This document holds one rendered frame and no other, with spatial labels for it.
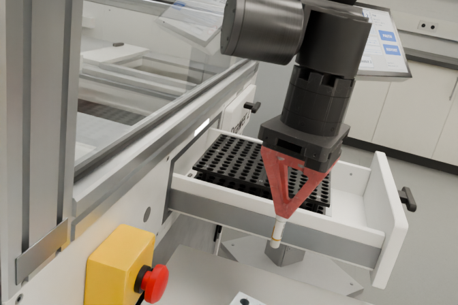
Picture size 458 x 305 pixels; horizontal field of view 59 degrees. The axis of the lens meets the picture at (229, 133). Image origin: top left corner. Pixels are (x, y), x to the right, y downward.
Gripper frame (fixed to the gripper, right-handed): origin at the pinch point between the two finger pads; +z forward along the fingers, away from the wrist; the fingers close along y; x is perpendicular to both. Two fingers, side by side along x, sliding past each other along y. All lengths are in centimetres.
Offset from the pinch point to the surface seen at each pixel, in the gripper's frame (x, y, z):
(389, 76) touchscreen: -2, -127, -2
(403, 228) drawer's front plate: 12.3, -17.1, 5.0
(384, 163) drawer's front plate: 7.1, -38.3, 3.9
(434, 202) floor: 44, -268, 89
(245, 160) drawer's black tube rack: -14.3, -24.9, 7.3
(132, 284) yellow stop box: -11.0, 9.1, 10.1
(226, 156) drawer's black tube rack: -17.5, -23.7, 7.4
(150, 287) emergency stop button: -9.2, 8.6, 9.8
